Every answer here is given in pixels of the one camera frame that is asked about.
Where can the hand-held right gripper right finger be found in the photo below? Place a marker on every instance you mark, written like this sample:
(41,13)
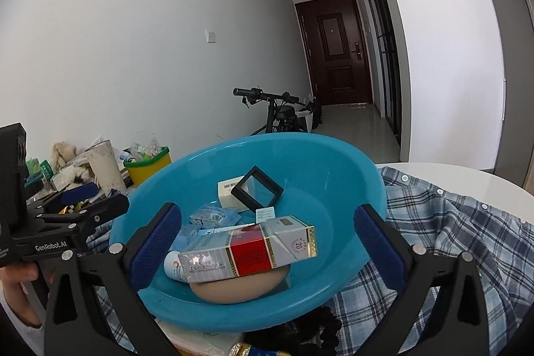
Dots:
(377,251)

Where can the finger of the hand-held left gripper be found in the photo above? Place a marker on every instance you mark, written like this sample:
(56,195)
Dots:
(79,192)
(108,208)

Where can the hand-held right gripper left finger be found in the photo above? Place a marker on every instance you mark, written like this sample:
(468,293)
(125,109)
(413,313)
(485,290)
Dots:
(154,245)

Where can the white plastic bottle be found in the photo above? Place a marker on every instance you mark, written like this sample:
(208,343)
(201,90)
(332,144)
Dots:
(172,266)

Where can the blue plastic basin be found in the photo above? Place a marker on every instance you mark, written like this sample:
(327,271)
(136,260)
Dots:
(325,181)

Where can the beige round slotted lid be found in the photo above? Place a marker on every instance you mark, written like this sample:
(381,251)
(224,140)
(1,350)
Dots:
(233,289)

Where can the silver red cigarette box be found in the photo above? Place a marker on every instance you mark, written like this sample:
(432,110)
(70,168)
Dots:
(250,251)

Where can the person's left hand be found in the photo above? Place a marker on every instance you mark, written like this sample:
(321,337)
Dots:
(14,281)

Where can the beige tall cup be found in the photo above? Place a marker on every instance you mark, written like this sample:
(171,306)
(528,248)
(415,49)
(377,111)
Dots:
(106,166)

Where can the green tissue pack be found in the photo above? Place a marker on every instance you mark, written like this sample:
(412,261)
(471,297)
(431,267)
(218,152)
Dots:
(44,170)

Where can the cream plush toy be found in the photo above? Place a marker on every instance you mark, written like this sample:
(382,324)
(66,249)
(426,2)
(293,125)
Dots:
(62,151)

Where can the yellow bucket green rim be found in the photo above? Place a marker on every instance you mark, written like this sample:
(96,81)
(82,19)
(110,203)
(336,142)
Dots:
(146,172)

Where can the clear blue packet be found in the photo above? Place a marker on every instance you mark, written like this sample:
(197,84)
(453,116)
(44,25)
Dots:
(212,216)

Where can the bundle of small packets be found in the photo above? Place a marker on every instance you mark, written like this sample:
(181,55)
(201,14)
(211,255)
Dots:
(144,151)

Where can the blue plaid shirt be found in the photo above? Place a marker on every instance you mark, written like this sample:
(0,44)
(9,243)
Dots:
(450,239)

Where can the white small box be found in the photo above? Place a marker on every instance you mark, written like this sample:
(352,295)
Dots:
(227,191)

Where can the black scrunchie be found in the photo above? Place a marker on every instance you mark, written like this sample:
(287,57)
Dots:
(308,333)

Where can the white tissue pack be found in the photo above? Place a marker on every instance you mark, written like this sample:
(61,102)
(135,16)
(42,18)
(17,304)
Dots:
(200,345)

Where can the white flat box yellow edge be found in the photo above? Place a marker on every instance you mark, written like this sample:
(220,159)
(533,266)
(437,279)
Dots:
(265,215)

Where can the yellow and blue box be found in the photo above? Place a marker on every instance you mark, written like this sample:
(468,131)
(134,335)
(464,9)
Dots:
(250,351)

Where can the black bicycle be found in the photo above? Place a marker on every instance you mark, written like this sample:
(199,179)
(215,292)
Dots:
(258,93)

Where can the black framed glass door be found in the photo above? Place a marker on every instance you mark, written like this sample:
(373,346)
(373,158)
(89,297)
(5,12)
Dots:
(381,60)

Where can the dark brown door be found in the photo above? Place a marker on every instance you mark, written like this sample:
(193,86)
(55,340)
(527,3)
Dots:
(333,47)

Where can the grey cabinet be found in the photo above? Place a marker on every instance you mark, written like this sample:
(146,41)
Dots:
(500,47)

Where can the black frame display box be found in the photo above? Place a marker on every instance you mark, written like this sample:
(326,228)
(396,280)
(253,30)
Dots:
(271,198)

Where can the white wall switch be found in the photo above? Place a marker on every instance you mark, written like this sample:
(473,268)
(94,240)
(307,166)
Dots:
(210,35)

